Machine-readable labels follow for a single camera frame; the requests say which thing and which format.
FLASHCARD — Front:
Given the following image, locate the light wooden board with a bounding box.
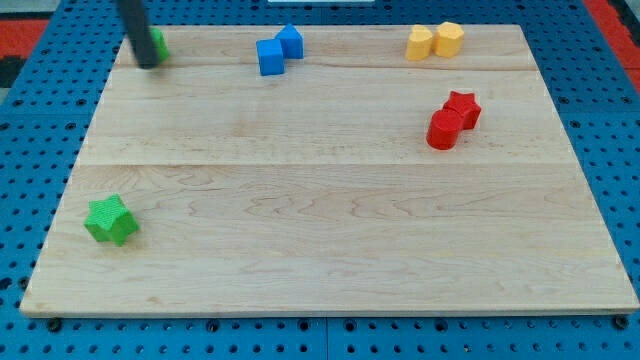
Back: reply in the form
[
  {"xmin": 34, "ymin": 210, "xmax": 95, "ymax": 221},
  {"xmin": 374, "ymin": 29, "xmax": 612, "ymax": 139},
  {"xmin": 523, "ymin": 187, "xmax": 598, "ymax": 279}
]
[{"xmin": 20, "ymin": 25, "xmax": 639, "ymax": 318}]

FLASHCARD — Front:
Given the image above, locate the yellow heart block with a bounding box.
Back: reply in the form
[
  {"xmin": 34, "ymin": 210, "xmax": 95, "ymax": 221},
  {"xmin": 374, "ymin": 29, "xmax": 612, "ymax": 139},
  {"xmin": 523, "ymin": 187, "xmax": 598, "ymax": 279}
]
[{"xmin": 405, "ymin": 24, "xmax": 433, "ymax": 61}]

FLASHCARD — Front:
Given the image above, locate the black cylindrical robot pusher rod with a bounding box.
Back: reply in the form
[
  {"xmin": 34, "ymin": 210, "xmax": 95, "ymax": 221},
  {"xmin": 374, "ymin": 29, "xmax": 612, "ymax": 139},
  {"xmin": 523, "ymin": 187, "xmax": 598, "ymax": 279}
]
[{"xmin": 116, "ymin": 0, "xmax": 159, "ymax": 70}]

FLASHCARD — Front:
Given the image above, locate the red star block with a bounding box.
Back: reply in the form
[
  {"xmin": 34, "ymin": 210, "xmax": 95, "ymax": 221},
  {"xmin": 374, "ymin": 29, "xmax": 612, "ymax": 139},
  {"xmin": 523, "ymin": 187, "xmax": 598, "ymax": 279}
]
[{"xmin": 444, "ymin": 90, "xmax": 482, "ymax": 130}]

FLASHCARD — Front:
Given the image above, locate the green star block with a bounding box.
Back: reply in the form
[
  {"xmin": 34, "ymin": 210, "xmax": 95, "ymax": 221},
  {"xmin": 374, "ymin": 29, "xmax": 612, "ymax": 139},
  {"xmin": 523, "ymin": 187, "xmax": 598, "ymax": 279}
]
[{"xmin": 84, "ymin": 194, "xmax": 139, "ymax": 246}]

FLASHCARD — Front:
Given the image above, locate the blue pointed block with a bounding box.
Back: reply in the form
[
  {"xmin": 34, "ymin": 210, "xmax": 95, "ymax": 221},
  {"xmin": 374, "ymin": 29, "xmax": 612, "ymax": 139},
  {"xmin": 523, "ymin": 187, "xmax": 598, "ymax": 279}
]
[{"xmin": 275, "ymin": 24, "xmax": 304, "ymax": 59}]

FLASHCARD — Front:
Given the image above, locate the blue cube block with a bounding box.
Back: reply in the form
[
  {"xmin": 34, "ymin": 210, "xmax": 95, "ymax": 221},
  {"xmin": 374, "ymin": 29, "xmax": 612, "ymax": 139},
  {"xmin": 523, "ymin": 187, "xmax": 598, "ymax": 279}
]
[{"xmin": 256, "ymin": 39, "xmax": 285, "ymax": 76}]

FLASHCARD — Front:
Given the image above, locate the yellow pentagon block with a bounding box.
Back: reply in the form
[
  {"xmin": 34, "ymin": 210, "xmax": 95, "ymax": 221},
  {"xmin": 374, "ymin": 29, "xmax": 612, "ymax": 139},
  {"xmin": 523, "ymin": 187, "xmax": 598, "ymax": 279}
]
[{"xmin": 433, "ymin": 22, "xmax": 464, "ymax": 58}]

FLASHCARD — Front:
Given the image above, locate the red cylinder block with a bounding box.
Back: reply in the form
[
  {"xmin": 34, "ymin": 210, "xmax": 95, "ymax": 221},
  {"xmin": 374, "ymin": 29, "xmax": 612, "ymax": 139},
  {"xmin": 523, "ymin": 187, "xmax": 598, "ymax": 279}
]
[{"xmin": 426, "ymin": 108, "xmax": 464, "ymax": 150}]

